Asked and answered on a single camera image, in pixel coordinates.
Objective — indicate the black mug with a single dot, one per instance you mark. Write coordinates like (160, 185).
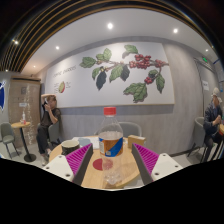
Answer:
(69, 147)

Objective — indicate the clear red-capped drink bottle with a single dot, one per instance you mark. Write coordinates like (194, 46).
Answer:
(111, 146)

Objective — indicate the blue wall poster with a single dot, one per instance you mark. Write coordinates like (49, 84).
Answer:
(2, 95)

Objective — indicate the recessed ceiling lights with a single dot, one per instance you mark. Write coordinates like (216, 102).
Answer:
(110, 25)

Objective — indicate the person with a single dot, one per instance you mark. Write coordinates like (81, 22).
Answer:
(48, 121)
(211, 121)

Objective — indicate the coffee branch wall mural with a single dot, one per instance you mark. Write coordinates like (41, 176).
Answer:
(83, 86)

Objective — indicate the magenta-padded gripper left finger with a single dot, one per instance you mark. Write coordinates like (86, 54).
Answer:
(60, 166)

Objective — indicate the white paper wall notice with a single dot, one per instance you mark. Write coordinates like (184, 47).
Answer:
(205, 85)

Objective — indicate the small cardboard box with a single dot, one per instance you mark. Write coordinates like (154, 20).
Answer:
(136, 141)

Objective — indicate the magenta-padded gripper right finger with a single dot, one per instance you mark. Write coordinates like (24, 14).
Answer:
(163, 165)

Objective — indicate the small round pedestal table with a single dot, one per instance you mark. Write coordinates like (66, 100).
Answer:
(20, 125)

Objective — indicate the round wooden table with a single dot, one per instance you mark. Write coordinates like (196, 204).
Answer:
(221, 130)

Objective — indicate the green exit sign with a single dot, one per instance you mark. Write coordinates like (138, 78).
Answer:
(204, 59)

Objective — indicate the small bottle with red label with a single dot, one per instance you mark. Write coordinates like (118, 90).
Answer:
(23, 118)

